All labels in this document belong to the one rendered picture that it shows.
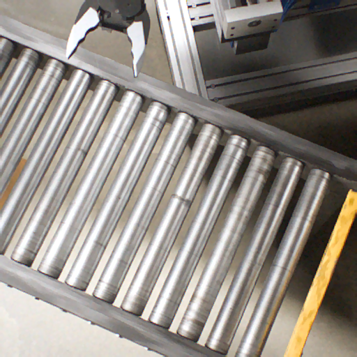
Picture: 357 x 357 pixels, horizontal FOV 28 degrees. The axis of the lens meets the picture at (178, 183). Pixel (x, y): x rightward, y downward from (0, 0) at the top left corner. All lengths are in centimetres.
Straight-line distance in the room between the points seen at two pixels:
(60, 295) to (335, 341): 108
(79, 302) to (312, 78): 113
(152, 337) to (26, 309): 92
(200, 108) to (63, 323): 99
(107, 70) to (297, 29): 89
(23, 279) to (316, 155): 68
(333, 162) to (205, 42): 86
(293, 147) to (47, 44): 61
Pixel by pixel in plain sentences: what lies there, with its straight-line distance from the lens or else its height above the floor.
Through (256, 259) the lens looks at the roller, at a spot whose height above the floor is 80.
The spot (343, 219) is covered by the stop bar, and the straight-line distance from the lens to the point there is 157.
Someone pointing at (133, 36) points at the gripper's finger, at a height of 124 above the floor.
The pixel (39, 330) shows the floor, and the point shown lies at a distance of 237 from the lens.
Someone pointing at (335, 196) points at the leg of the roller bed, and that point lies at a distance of 176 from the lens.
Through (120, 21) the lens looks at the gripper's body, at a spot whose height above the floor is 121.
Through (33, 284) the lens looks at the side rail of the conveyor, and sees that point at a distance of 156.
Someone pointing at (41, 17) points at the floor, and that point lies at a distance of 267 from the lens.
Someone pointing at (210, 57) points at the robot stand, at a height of 21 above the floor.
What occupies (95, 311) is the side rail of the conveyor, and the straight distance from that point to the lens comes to 154.
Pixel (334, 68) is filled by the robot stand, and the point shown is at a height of 23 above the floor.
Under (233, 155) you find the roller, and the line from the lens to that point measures 160.
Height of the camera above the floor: 232
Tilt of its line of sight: 75 degrees down
